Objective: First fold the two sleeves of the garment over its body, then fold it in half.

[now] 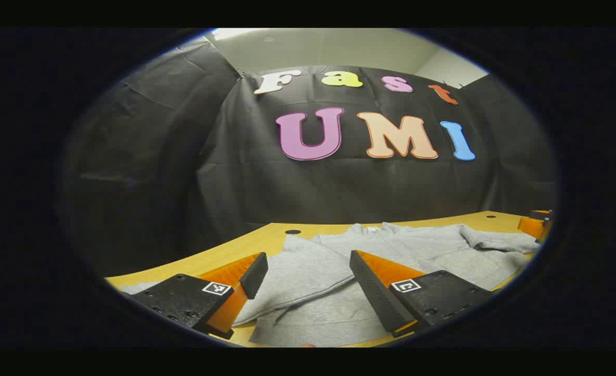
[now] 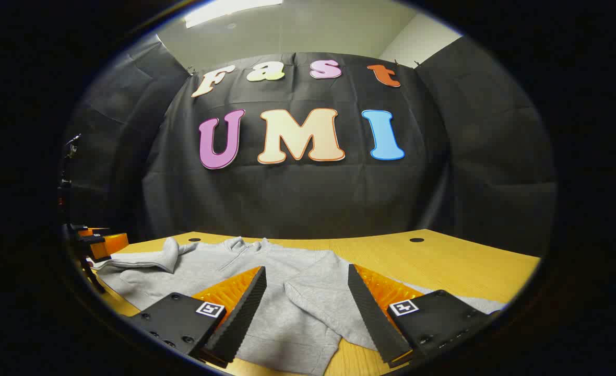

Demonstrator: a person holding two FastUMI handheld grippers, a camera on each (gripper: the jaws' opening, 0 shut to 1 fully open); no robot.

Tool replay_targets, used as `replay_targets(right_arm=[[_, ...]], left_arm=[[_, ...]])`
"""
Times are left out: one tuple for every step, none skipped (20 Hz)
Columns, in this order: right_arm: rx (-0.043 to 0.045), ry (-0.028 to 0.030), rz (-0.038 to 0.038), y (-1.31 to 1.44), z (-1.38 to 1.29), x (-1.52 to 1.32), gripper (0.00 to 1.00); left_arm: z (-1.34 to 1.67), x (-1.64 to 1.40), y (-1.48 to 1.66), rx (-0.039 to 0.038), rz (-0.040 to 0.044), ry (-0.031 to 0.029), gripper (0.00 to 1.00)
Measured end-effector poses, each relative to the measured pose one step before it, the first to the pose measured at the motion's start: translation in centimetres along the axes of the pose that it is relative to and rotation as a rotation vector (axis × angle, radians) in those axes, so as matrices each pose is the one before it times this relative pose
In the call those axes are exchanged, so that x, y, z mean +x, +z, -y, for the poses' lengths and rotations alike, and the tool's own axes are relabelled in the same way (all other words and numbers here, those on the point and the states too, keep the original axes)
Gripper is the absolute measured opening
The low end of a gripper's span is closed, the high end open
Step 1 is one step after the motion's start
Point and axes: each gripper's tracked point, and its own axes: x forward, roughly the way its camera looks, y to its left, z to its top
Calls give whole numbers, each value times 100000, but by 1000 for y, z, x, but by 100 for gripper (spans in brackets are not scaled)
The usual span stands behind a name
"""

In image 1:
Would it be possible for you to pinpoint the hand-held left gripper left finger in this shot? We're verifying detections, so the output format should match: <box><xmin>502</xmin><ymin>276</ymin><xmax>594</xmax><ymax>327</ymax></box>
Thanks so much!
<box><xmin>123</xmin><ymin>252</ymin><xmax>268</xmax><ymax>340</ymax></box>

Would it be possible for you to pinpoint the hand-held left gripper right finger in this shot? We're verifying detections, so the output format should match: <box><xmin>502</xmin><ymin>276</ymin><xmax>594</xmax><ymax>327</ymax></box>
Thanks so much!
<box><xmin>349</xmin><ymin>250</ymin><xmax>495</xmax><ymax>338</ymax></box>

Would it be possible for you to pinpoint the grey sweatshirt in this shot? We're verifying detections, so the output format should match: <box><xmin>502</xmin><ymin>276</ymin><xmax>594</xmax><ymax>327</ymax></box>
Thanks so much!
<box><xmin>120</xmin><ymin>222</ymin><xmax>541</xmax><ymax>348</ymax></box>

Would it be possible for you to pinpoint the black backdrop cloth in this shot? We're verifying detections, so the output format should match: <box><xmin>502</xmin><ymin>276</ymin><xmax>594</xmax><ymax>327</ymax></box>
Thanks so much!
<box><xmin>60</xmin><ymin>37</ymin><xmax>556</xmax><ymax>277</ymax></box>

